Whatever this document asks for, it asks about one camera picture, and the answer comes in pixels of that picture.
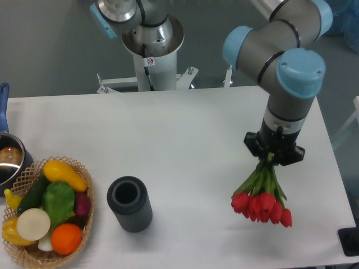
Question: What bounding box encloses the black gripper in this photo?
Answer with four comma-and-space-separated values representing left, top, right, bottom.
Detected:
244, 123, 305, 166

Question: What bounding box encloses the red tulip bouquet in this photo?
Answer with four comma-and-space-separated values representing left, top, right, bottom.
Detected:
231, 152, 293, 228

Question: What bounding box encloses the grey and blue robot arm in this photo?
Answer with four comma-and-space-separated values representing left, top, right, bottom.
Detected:
90, 1, 333, 166

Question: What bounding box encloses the black device at table edge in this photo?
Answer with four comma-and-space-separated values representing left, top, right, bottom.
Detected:
338, 227, 358, 257

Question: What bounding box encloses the blue plastic bag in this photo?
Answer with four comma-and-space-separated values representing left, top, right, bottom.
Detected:
325, 0, 358, 54

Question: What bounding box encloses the dark grey ribbed vase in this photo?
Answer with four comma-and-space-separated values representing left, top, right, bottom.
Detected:
107, 176, 153, 233

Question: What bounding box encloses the purple red onion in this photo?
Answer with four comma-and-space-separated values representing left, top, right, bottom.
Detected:
73, 193, 91, 216

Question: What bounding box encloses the yellow squash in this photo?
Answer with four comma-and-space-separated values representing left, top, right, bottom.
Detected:
43, 160, 88, 192

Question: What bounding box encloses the green lettuce leaf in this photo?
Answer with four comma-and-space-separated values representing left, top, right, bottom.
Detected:
42, 181, 75, 231

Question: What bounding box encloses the orange fruit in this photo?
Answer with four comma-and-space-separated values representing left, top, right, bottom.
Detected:
51, 223, 82, 255

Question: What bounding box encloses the woven wicker basket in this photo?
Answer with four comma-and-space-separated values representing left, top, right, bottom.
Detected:
2, 156, 94, 268

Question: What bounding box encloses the green cucumber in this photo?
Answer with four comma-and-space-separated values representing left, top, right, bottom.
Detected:
17, 174, 50, 216

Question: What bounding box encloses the white leek stalk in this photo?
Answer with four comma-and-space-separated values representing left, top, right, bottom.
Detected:
38, 233, 53, 252

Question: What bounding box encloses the white round onion slice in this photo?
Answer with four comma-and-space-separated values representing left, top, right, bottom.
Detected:
16, 208, 50, 241

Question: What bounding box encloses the yellow bell pepper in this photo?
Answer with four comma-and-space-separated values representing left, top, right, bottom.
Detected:
2, 217, 36, 246

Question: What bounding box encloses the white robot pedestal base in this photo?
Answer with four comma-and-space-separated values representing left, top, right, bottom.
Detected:
97, 15, 199, 94

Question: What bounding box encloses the blue handled saucepan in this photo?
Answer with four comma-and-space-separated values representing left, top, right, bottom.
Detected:
1, 82, 33, 197

